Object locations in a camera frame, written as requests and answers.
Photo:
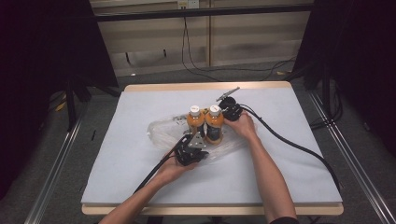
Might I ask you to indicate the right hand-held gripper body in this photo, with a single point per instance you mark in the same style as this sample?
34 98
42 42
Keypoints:
232 110

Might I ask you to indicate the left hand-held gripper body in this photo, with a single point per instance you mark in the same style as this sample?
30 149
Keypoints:
190 154

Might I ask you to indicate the orange juice bottle white cap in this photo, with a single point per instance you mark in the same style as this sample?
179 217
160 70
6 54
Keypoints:
195 123
214 124

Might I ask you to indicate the clear plastic bag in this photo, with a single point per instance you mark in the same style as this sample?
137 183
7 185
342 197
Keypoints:
165 132

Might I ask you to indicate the person's right hand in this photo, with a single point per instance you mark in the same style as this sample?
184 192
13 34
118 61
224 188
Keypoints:
244 126

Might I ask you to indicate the person's left hand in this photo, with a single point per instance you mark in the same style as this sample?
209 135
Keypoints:
174 169

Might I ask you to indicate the wooden table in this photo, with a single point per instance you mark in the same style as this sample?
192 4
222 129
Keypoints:
205 85

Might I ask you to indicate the white table mat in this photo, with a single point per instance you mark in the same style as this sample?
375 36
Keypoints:
124 174

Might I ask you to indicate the black curtain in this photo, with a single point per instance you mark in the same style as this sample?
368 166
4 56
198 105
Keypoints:
358 62
40 77

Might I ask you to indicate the wooden wall strip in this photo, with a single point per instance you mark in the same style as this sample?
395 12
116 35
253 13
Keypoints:
210 37

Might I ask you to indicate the dark wall rail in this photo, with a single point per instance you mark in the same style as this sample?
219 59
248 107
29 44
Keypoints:
202 13

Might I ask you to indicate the white wall socket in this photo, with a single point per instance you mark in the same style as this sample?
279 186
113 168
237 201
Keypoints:
188 3

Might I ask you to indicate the aluminium floor rail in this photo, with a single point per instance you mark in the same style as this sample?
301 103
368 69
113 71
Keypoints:
53 168
355 155

